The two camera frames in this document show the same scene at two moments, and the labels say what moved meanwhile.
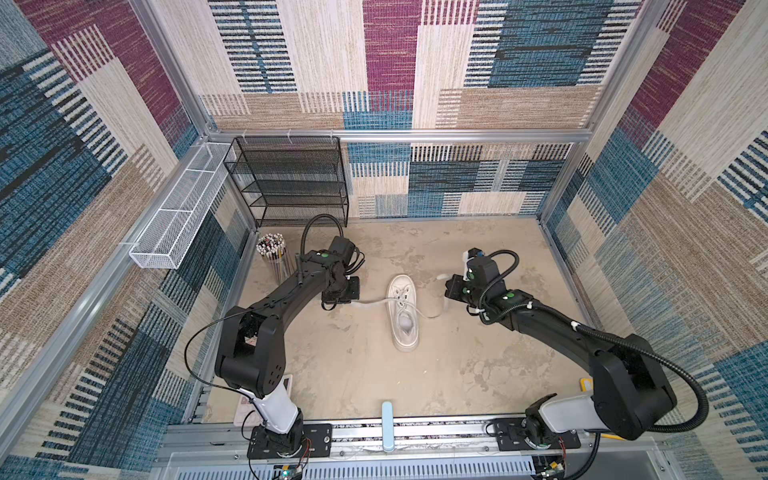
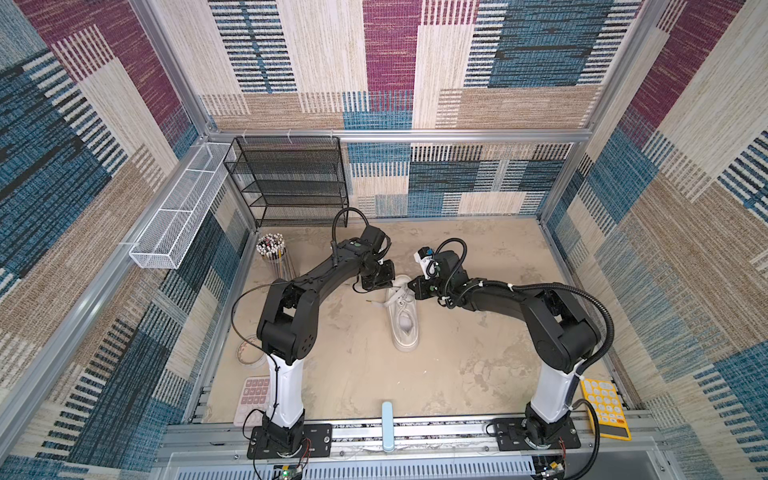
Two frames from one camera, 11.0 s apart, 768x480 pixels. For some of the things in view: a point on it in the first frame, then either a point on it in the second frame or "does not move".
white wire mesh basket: x=166 y=236 does not move
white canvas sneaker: x=403 y=311 does not move
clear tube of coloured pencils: x=273 y=249 does not move
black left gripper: x=352 y=294 → x=386 y=281
